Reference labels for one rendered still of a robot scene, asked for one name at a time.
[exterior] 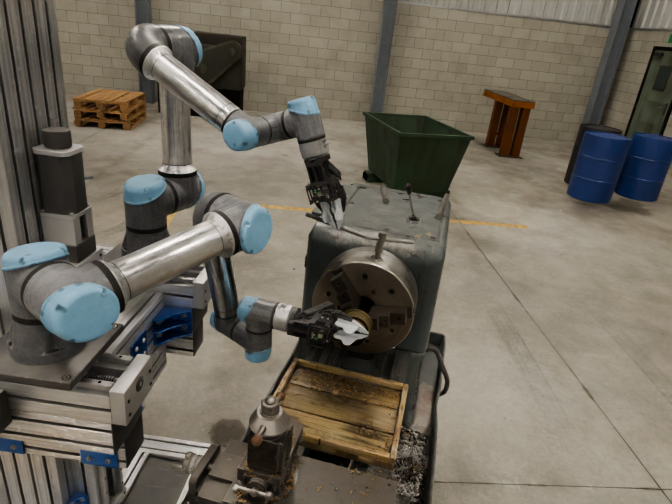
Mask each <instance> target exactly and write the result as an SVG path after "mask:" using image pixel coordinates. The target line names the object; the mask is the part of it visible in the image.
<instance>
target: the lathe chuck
mask: <svg viewBox="0 0 672 504"><path fill-rule="evenodd" d="M375 253H376V252H374V251H365V250H362V251H353V252H349V253H346V254H344V255H342V256H340V257H338V258H336V259H335V260H334V261H333V262H332V263H331V264H330V265H329V266H328V267H327V268H326V270H325V271H324V273H323V275H322V276H321V278H320V279H319V281H318V282H317V284H316V286H315V289H314V292H313V297H312V307H314V306H317V305H319V304H321V303H324V302H326V301H329V302H331V303H333V304H335V306H334V310H339V311H341V310H340V307H341V304H340V302H339V301H338V299H337V298H336V296H337V292H336V291H335V289H334V288H333V286H332V285H331V283H330V280H331V278H332V277H333V275H332V273H331V269H332V268H334V267H336V266H337V265H339V264H340V266H341V267H342V269H343V271H344V272H345V274H346V275H347V277H348V278H349V280H350V281H351V283H352V284H353V286H354V288H355V289H356V291H357V292H358V294H359V295H360V296H365V297H368V298H369V299H371V300H372V301H373V302H374V303H375V305H383V306H397V307H411V308H413V317H412V319H410V318H407V320H406V325H393V324H390V327H389V328H386V327H379V328H378V331H377V330H371V332H370V333H369V334H368V337H366V339H365V340H364V341H363V342H362V343H361V344H360V345H357V346H350V345H349V346H347V348H346V349H347V350H350V351H353V352H357V353H365V354H373V353H380V352H384V351H387V350H390V349H392V348H394V347H395V346H397V345H398V344H400V343H401V342H402V341H403V340H404V339H405V338H406V336H407V335H408V333H409V332H410V330H411V328H412V325H413V321H414V316H415V311H416V306H417V292H416V288H415V285H414V282H413V280H412V278H411V276H410V275H409V273H408V272H407V271H406V270H405V268H404V267H403V266H402V265H400V264H399V263H398V262H397V261H395V260H394V259H392V258H390V257H389V256H386V255H384V254H381V253H380V256H379V258H381V259H382V261H375V260H373V259H371V257H372V256H375Z"/></svg>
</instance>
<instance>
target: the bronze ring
mask: <svg viewBox="0 0 672 504"><path fill-rule="evenodd" d="M345 314H347V315H349V316H350V317H352V318H353V319H354V320H355V321H357V322H358V323H359V324H361V325H362V326H363V327H364V328H365V329H366V330H367V331H368V334H369V333H370V332H371V329H372V320H371V318H370V317H369V315H368V314H367V313H365V312H364V311H362V310H360V309H350V310H348V311H346V312H345ZM365 339H366V337H365V338H363V339H357V340H355V341H354V342H353V343H352V344H351V345H350V346H357V345H360V344H361V343H362V342H363V341H364V340H365Z"/></svg>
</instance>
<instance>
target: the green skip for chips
mask: <svg viewBox="0 0 672 504"><path fill-rule="evenodd" d="M363 115H364V116H365V124H366V139H367V155H368V169H369V170H364V172H363V178H364V179H365V180H366V181H367V182H378V183H385V184H386V185H385V186H386V188H389V189H395V190H401V191H406V188H405V185H406V184H407V183H409V184H411V189H412V192H413V193H419V194H425V195H431V196H437V197H441V198H443V197H444V195H445V194H446V193H448V194H450V190H448V189H449V187H450V184H451V182H452V180H453V178H454V176H455V174H456V171H457V169H458V167H459V165H460V163H461V161H462V158H463V156H464V154H465V152H466V150H467V148H468V145H469V143H470V141H471V140H474V139H475V137H474V136H471V135H469V134H467V133H465V132H463V131H460V130H458V129H456V128H454V127H451V126H449V125H447V124H445V123H442V122H440V121H438V120H436V119H433V118H431V117H429V116H425V115H409V114H393V113H377V112H363Z"/></svg>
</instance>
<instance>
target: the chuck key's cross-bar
mask: <svg viewBox="0 0 672 504"><path fill-rule="evenodd" d="M305 216H307V217H309V218H312V219H314V220H317V221H320V222H322V223H324V222H323V220H322V218H321V217H319V216H316V215H314V214H311V213H308V212H306V214H305ZM340 229H341V230H343V231H346V232H348V233H351V234H354V235H356V236H359V237H362V238H364V239H368V240H377V241H378V240H379V237H378V236H369V235H365V234H363V233H360V232H358V231H355V230H352V229H350V228H347V227H345V226H342V225H341V227H340ZM385 241H387V242H396V243H405V244H414V241H413V240H406V239H397V238H388V237H386V238H385Z"/></svg>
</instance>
